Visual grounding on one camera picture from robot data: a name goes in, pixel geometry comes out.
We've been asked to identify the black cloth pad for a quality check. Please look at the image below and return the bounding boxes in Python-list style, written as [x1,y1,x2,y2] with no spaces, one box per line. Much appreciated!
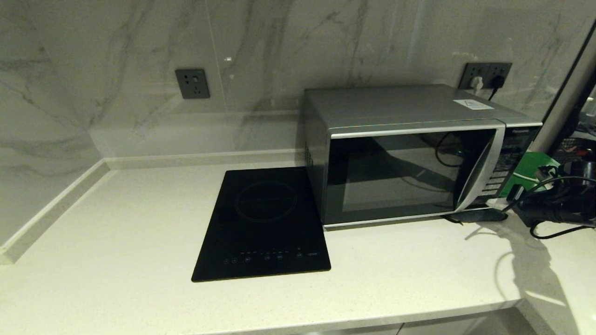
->
[445,208,509,224]

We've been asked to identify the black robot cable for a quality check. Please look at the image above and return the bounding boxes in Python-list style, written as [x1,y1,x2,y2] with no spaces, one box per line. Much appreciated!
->
[508,176,596,240]

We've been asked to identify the black glass microwave door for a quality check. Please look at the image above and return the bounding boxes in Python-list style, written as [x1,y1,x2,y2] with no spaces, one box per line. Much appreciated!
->
[325,122,507,228]

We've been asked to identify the black induction cooktop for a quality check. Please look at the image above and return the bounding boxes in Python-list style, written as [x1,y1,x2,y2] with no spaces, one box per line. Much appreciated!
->
[191,166,332,283]

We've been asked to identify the grey double wall socket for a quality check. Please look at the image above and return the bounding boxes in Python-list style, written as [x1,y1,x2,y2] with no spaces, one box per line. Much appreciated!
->
[460,63,513,90]

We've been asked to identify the grey single wall socket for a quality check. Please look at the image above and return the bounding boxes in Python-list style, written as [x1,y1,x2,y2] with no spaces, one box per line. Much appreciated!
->
[175,69,210,99]

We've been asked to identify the black wire basket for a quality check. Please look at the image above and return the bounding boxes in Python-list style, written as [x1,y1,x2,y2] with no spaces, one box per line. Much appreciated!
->
[552,137,589,163]

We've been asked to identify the black power plug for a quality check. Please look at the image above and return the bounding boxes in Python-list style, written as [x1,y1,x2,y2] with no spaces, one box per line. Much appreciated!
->
[488,75,506,101]

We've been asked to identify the green plastic cutting board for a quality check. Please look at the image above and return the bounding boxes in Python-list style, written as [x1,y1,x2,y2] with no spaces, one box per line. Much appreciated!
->
[505,151,562,201]

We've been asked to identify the white paper label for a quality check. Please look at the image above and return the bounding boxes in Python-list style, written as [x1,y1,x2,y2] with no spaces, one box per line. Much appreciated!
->
[454,99,495,111]

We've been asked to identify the silver microwave oven body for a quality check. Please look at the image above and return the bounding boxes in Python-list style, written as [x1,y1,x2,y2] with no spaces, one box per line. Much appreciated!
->
[304,84,544,229]

